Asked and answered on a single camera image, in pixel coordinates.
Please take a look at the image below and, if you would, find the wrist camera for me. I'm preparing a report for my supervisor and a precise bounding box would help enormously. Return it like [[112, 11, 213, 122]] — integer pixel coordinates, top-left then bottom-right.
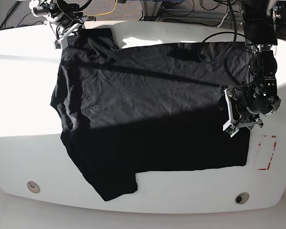
[[223, 121, 239, 138], [54, 40, 61, 49]]

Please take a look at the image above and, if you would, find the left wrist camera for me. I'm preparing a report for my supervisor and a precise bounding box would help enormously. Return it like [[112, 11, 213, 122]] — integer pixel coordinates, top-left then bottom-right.
[[223, 121, 239, 138]]

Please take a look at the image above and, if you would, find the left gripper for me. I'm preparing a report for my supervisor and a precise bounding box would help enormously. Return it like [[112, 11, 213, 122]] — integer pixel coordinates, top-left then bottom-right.
[[217, 85, 264, 130]]

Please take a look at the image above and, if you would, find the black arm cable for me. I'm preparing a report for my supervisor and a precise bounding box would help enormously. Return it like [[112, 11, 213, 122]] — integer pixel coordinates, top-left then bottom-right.
[[54, 0, 93, 22], [197, 0, 255, 86]]

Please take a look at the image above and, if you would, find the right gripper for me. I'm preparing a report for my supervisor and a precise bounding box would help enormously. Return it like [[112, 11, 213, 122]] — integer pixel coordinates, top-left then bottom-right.
[[55, 19, 84, 42]]

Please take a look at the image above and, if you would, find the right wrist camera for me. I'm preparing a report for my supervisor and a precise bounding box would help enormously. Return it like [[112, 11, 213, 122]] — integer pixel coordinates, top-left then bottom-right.
[[54, 40, 61, 49]]

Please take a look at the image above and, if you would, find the table grommet hole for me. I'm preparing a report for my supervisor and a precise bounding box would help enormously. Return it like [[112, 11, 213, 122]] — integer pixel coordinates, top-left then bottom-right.
[[235, 192, 249, 205], [27, 181, 41, 194]]

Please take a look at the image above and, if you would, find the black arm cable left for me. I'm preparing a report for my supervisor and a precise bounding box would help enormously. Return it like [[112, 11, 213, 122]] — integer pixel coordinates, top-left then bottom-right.
[[197, 0, 255, 86]]

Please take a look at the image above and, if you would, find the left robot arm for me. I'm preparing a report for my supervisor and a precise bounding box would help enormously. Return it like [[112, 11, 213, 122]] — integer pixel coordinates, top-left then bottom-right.
[[222, 0, 281, 136]]

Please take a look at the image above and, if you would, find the red tape rectangle marking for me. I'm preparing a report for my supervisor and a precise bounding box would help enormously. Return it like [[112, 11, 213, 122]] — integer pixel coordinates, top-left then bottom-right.
[[256, 135, 277, 171]]

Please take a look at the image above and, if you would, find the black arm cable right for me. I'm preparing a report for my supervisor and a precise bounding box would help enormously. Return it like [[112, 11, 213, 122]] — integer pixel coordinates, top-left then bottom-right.
[[54, 0, 93, 22]]

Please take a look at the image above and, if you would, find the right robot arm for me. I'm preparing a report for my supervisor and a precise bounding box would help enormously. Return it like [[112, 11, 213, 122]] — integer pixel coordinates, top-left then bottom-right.
[[29, 0, 84, 41]]

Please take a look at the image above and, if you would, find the white cable on floor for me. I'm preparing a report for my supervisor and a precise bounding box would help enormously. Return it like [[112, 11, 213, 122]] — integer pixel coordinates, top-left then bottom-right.
[[216, 10, 244, 28]]

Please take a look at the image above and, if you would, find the left table grommet hole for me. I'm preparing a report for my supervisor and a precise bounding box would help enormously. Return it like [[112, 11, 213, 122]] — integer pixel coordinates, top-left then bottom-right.
[[27, 181, 41, 194]]

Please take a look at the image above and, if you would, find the right table grommet hole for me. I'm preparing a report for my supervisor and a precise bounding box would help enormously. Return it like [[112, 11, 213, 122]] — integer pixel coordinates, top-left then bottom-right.
[[235, 192, 249, 205]]

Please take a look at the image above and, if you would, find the yellow cable on floor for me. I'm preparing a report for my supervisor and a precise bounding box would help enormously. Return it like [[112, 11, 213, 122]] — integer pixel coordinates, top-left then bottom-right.
[[85, 0, 117, 18]]

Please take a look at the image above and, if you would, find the black t-shirt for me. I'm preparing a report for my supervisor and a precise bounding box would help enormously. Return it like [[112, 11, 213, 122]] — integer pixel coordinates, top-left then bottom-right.
[[51, 28, 250, 201]]

